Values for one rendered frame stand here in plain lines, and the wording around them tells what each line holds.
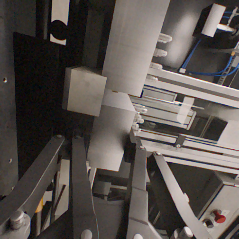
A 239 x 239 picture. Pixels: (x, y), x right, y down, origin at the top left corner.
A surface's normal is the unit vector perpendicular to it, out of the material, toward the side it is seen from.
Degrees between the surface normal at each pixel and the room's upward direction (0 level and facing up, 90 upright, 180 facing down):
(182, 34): 90
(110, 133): 90
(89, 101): 90
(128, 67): 90
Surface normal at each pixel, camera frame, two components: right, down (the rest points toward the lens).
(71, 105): 0.04, 0.40
